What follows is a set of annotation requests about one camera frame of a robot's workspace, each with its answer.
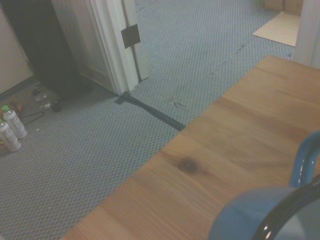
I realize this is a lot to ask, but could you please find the blue enamel mug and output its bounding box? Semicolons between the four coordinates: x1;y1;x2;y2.
208;130;320;240

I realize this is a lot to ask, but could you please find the white bottle green cap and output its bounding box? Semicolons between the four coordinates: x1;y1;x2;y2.
1;105;29;139
0;119;22;153

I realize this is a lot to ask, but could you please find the thin black floor cable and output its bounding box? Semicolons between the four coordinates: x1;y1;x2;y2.
19;111;45;125

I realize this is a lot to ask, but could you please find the dark low door hinge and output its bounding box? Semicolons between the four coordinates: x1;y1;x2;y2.
120;23;141;50

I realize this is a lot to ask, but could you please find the black floor tape strip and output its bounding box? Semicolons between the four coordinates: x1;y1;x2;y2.
114;91;187;132

